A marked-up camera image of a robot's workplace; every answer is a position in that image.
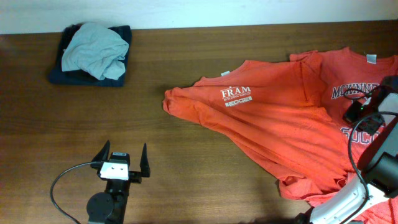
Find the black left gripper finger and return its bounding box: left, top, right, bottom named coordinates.
left=91, top=140, right=110, bottom=162
left=140, top=143, right=150, bottom=178

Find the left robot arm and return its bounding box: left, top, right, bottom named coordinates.
left=86, top=141, right=150, bottom=224

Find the red soccer t-shirt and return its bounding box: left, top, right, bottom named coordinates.
left=289, top=47, right=397, bottom=223

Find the red FRAM t-shirt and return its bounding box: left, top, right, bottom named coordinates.
left=163, top=58, right=354, bottom=202

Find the folded dark navy garment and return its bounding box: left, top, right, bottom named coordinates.
left=47, top=24, right=126, bottom=88

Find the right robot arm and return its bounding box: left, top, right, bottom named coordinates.
left=293, top=75, right=397, bottom=224

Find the light grey crumpled garment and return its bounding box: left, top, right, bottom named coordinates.
left=61, top=22, right=129, bottom=80

